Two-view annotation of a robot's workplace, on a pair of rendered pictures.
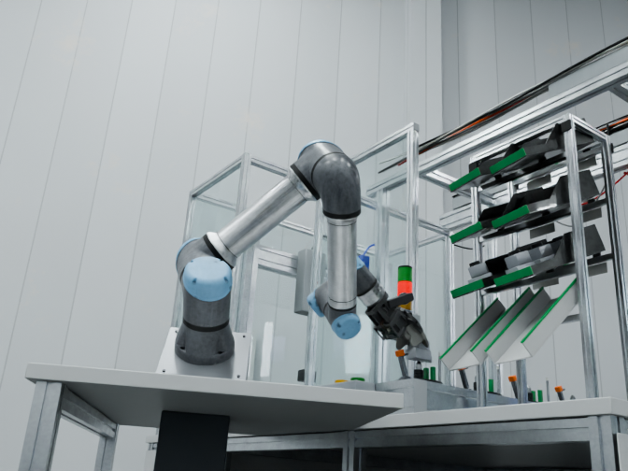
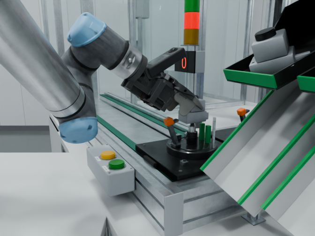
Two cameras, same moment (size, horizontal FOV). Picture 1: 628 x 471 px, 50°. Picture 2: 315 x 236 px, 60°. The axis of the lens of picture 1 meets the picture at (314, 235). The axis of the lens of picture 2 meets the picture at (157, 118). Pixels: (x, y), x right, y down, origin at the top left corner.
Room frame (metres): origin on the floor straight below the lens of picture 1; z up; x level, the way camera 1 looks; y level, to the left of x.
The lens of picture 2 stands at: (1.24, -0.32, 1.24)
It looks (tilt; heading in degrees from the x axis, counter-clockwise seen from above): 14 degrees down; 7
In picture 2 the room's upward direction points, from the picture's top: straight up
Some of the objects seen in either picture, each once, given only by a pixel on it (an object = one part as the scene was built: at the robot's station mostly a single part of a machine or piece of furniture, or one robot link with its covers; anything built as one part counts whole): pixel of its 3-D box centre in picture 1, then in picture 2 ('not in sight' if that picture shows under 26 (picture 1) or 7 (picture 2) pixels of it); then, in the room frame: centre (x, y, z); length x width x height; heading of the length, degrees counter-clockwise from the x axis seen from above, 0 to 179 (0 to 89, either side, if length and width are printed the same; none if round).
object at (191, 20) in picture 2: (405, 290); (191, 20); (2.19, -0.32, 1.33); 0.05 x 0.05 x 0.05
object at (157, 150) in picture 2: not in sight; (191, 153); (1.97, -0.33, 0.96); 0.24 x 0.24 x 0.02; 35
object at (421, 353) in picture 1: (421, 349); (195, 108); (1.97, -0.34, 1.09); 0.08 x 0.04 x 0.07; 125
